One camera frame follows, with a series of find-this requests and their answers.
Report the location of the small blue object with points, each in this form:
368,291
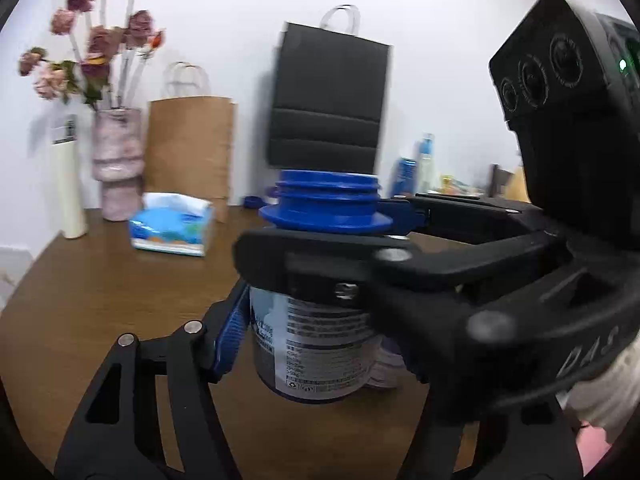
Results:
252,202

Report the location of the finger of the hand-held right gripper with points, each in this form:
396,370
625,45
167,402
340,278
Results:
320,260
400,215

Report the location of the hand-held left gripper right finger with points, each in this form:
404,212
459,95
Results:
447,452

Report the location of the brown paper bag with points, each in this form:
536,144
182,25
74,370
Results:
190,150

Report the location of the yellow packet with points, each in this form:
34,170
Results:
457,186

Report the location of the pink marbled vase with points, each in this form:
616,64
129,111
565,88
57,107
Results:
117,160

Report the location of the dark brown box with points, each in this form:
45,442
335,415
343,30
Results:
499,180

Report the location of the person's right forearm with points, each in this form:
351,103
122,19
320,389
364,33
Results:
610,390

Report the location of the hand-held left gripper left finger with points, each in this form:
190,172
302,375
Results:
229,332

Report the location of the pink striped cup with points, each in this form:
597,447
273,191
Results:
386,367

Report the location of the pink clothing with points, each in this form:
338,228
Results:
595,445

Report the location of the white bottle with blue cap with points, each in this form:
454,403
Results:
426,170

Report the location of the dried pink flower bouquet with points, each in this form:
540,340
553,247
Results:
100,42

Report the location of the blue tissue pack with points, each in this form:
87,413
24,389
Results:
165,232

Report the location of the black paper bag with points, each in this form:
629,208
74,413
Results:
325,100

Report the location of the tall cream bottle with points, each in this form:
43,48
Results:
70,185

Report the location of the tan paper bag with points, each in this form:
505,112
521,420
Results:
519,187

